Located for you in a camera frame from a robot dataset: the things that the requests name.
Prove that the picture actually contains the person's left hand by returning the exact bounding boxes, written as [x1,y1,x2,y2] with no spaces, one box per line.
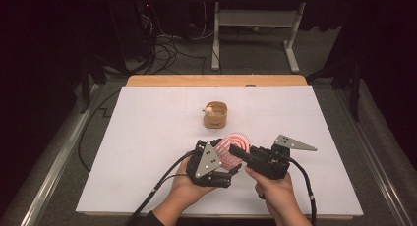
[169,156,218,217]

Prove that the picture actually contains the wooden table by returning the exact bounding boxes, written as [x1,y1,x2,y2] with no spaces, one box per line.
[84,74,355,221]

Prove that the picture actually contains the tangle of floor cables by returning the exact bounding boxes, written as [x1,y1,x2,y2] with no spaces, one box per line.
[140,3,209,75]

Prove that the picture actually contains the small beige animal figurine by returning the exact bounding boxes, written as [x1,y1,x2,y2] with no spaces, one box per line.
[202,104,216,118]

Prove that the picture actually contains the dark tripod stand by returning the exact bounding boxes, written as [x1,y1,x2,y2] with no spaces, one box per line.
[78,50,108,115]
[305,53,364,123]

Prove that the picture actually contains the person's right hand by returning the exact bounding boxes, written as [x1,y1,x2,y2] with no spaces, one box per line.
[244,166,297,218]

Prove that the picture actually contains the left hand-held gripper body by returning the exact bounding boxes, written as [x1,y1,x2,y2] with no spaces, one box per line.
[185,139,232,189]

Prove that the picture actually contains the white metal stand frame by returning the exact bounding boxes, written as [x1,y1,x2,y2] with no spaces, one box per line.
[210,1,308,75]

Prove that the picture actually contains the hand-held gripper cable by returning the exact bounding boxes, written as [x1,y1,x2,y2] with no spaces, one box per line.
[287,156,318,226]
[125,149,199,226]

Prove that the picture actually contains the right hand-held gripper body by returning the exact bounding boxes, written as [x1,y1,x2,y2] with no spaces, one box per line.
[244,134,318,181]

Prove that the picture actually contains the white foam board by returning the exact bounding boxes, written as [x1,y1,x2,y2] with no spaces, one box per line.
[76,85,364,217]

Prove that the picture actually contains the small wooden box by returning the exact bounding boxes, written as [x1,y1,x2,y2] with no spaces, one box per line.
[202,100,228,130]

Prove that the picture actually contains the black floor cable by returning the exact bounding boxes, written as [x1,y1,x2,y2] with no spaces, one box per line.
[77,88,123,173]

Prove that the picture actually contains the aluminium floor rail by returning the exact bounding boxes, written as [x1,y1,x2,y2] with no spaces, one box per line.
[19,84,100,226]
[333,87,417,226]

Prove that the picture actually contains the left hand-held gripper cable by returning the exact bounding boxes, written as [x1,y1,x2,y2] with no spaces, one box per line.
[125,149,199,226]

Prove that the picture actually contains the black computer tower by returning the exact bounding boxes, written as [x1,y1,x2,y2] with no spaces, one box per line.
[109,0,155,64]

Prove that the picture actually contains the red white striped object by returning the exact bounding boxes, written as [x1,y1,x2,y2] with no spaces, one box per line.
[217,132,252,172]

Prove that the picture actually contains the right hand-held gripper cable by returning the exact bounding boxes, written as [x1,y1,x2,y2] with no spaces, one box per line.
[287,156,318,226]

